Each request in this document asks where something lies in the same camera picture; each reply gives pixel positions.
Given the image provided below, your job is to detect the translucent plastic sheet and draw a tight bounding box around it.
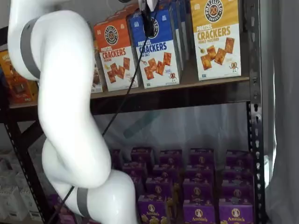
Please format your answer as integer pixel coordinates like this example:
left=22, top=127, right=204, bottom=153
left=93, top=102, right=249, bottom=156

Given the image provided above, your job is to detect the dark metal shelving frame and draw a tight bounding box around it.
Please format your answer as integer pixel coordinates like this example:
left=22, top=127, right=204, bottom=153
left=0, top=0, right=268, bottom=224

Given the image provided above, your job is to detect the dark orange snack box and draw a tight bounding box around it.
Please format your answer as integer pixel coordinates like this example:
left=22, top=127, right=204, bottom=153
left=0, top=49, right=39, bottom=105

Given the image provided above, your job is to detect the wooden shelf board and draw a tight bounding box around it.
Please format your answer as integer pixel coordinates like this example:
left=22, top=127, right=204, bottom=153
left=8, top=76, right=250, bottom=110

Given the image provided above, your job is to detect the white paper bag package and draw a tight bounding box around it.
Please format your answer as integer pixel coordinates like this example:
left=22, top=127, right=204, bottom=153
left=0, top=186, right=28, bottom=222
left=20, top=186, right=43, bottom=222

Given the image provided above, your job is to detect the black cable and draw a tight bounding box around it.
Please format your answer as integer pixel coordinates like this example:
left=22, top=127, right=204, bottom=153
left=48, top=35, right=150, bottom=224

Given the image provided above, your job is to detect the purple Annie's snack box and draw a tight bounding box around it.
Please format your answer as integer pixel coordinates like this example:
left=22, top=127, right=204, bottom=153
left=189, top=147, right=215, bottom=167
left=159, top=150, right=183, bottom=167
left=222, top=166, right=255, bottom=182
left=220, top=179, right=255, bottom=203
left=218, top=201, right=255, bottom=224
left=49, top=193, right=79, bottom=224
left=109, top=149, right=122, bottom=170
left=182, top=199, right=216, bottom=224
left=122, top=161, right=148, bottom=199
left=145, top=176, right=174, bottom=199
left=182, top=178, right=214, bottom=201
left=184, top=165, right=214, bottom=181
left=131, top=147, right=155, bottom=164
left=137, top=194, right=169, bottom=224
left=152, top=164, right=180, bottom=180
left=225, top=150, right=255, bottom=169

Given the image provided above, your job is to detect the green tape strip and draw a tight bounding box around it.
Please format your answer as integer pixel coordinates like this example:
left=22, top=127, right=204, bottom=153
left=122, top=109, right=162, bottom=139

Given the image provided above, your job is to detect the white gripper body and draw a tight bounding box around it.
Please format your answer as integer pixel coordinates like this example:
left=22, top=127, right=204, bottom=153
left=137, top=0, right=160, bottom=12

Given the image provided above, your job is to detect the yellow pretzel crackers box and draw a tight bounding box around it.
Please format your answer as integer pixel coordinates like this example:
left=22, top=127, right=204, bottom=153
left=190, top=0, right=242, bottom=82

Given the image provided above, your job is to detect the orange pretzel crackers box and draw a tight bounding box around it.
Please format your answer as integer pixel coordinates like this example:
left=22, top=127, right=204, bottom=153
left=93, top=17, right=140, bottom=92
left=105, top=2, right=141, bottom=22

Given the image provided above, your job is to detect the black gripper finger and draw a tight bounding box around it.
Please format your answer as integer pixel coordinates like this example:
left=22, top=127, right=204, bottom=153
left=142, top=7, right=157, bottom=39

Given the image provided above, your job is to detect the blue pretzel crackers box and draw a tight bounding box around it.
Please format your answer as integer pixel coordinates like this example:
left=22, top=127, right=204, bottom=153
left=128, top=4, right=185, bottom=90
left=171, top=0, right=192, bottom=69

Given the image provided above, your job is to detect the grey curtain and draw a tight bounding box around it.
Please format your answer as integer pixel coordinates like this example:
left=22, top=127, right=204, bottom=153
left=263, top=0, right=299, bottom=224

